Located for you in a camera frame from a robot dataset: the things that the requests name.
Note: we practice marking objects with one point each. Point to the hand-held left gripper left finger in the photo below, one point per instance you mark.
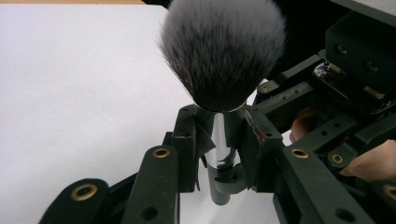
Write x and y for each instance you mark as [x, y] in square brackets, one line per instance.
[185, 149]

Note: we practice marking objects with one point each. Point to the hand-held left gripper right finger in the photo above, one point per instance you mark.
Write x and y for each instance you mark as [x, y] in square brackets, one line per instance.
[258, 149]

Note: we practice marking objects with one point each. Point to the black makeup brush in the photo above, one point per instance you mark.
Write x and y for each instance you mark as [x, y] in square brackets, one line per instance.
[221, 53]

